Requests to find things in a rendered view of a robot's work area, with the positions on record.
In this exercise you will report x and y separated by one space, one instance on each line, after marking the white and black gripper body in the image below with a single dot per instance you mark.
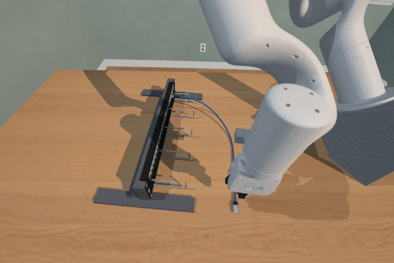
242 182

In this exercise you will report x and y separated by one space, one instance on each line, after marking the network cable plug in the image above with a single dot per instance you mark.
235 207

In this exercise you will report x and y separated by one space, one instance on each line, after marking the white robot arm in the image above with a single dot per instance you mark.
292 115

